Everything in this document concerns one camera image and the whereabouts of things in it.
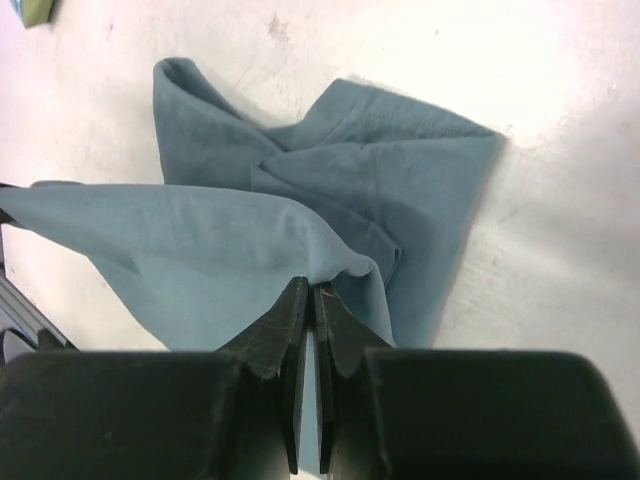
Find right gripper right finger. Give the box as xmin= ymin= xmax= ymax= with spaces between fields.
xmin=314 ymin=284 xmax=639 ymax=479

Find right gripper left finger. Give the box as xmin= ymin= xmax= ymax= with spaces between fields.
xmin=1 ymin=277 xmax=309 ymax=479

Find grey-blue t-shirt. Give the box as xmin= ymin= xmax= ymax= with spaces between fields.
xmin=1 ymin=58 xmax=503 ymax=350

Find folded blue printed t-shirt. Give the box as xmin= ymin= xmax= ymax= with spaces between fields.
xmin=10 ymin=0 xmax=57 ymax=29

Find aluminium front rail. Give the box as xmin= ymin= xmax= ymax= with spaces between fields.
xmin=1 ymin=270 xmax=76 ymax=354

